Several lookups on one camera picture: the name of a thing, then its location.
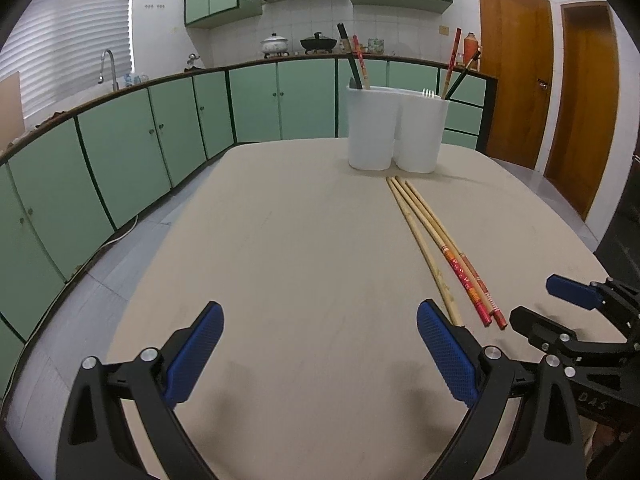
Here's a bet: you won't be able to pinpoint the dark kitchen countertop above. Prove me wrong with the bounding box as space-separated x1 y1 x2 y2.
0 52 499 161

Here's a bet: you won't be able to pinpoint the white window blinds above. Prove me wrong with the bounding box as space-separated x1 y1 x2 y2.
2 0 137 126

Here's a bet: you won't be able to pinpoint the orange thermos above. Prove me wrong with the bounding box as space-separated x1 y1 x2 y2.
463 31 482 72

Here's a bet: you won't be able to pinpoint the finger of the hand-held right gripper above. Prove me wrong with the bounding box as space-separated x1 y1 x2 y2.
509 306 581 361
546 274 626 321

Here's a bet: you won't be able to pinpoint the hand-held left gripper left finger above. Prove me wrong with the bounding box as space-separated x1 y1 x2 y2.
56 301 225 480

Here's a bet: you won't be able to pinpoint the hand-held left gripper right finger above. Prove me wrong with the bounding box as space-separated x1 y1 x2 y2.
416 299 586 480

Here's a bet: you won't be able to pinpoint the black chopstick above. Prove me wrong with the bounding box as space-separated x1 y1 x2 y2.
445 50 482 101
336 22 363 90

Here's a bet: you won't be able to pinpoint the wooden door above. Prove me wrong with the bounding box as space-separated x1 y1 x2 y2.
475 0 556 171
544 2 621 221

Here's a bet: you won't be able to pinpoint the metal kitchen faucet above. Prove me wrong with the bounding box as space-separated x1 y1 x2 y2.
98 49 121 92

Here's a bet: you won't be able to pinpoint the white cooking pot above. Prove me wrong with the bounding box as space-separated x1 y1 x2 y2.
260 32 291 57

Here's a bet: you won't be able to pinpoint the white cable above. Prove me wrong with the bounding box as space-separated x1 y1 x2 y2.
65 214 139 281

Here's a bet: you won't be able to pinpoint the green drawer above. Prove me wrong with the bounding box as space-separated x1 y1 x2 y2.
446 105 486 133
440 67 488 106
442 132 482 152

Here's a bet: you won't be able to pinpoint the white plastic utensil holder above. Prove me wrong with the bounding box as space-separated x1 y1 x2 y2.
346 85 451 174

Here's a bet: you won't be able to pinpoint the light bamboo chopstick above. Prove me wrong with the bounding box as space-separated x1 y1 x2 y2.
386 177 465 328

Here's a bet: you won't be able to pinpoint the black wok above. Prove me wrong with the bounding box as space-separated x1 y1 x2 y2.
300 32 338 54

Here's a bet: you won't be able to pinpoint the person's right hand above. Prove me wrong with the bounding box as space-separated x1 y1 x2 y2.
586 422 620 461

